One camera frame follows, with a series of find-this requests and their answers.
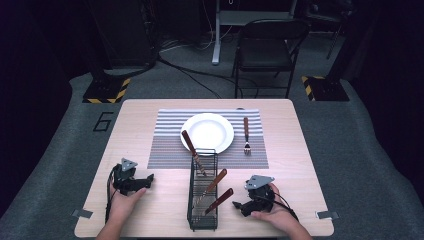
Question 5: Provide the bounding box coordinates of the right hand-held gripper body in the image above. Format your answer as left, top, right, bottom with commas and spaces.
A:
240, 174, 276, 218

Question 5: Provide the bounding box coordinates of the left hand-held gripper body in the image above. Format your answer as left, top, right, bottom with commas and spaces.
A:
111, 157, 145, 197

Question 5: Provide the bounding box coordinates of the person's left hand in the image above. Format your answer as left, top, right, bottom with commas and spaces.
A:
107, 185, 148, 222

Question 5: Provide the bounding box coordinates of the person's right hand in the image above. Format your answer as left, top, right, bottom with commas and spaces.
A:
250, 182, 296, 232

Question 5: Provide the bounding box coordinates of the striped grey placemat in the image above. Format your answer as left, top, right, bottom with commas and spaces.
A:
147, 108, 270, 170

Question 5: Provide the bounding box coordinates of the grey tape piece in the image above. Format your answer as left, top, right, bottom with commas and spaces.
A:
315, 210, 341, 221
71, 208, 94, 220

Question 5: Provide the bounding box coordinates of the white round plate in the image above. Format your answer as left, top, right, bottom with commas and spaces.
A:
179, 112, 235, 156

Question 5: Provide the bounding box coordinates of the black yellow striped stand base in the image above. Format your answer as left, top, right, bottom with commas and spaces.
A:
82, 76, 132, 105
301, 75, 351, 102

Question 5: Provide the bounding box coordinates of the black folding chair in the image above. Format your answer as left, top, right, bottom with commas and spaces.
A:
231, 17, 312, 100

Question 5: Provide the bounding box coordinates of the dark equipment cabinet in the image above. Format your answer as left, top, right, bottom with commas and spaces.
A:
85, 0, 158, 69

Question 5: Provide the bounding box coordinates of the wooden-handled cutlery piece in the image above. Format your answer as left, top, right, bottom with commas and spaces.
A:
194, 168, 229, 208
203, 187, 235, 216

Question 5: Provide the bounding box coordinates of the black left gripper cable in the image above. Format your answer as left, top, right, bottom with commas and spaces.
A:
104, 164, 120, 225

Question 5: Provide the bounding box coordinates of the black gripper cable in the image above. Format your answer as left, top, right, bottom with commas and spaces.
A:
263, 191, 300, 222
104, 164, 120, 225

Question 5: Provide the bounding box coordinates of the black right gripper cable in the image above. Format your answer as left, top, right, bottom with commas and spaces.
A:
263, 191, 300, 222

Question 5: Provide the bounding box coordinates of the black wire cutlery basket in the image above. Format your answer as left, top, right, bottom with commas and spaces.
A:
186, 148, 219, 232

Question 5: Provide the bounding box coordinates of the wooden-handled table knife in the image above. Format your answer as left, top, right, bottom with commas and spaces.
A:
181, 129, 207, 177

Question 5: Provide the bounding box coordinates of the wooden-handled fork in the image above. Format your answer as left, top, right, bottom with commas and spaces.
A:
242, 116, 252, 156

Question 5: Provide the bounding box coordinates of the black floor cable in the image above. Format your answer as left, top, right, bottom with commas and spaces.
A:
156, 53, 259, 100

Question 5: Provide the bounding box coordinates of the white desk frame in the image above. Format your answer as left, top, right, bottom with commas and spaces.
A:
211, 0, 298, 66

